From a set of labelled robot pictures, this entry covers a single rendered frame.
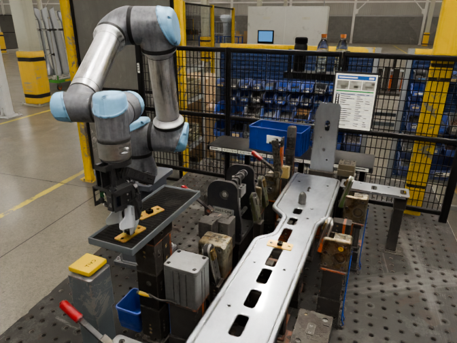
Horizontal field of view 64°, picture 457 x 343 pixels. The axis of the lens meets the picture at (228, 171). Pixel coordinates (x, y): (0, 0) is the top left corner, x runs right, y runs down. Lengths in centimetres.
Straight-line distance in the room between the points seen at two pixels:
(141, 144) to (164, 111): 17
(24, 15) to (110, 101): 801
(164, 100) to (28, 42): 756
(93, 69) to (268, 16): 723
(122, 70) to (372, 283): 301
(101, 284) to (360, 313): 95
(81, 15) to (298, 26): 500
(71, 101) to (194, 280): 53
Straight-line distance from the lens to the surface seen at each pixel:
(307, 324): 95
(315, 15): 804
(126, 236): 101
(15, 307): 283
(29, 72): 885
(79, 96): 99
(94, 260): 94
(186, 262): 98
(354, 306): 154
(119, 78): 390
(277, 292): 106
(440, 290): 176
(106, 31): 122
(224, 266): 113
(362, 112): 208
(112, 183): 90
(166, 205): 115
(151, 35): 124
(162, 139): 142
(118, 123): 86
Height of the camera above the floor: 168
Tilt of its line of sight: 22 degrees down
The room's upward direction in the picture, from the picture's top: 1 degrees clockwise
